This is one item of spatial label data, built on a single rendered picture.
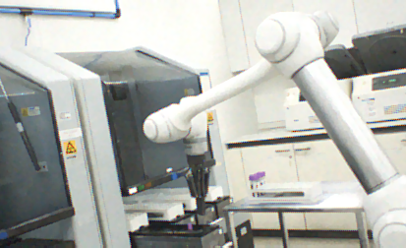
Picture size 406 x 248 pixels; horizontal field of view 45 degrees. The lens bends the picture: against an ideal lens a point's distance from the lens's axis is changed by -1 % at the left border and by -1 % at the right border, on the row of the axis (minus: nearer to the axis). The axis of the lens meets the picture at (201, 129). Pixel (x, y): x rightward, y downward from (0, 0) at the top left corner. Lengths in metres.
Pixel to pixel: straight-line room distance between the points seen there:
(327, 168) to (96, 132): 2.53
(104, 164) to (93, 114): 0.19
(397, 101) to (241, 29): 1.61
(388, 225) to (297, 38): 0.53
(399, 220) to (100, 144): 1.09
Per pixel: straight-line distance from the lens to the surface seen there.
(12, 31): 3.11
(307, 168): 4.13
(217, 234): 1.84
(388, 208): 1.31
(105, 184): 1.89
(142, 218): 2.04
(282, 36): 1.33
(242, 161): 4.41
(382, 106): 3.85
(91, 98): 1.88
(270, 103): 4.90
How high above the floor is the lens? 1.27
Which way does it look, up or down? 3 degrees down
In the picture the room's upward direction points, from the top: 10 degrees counter-clockwise
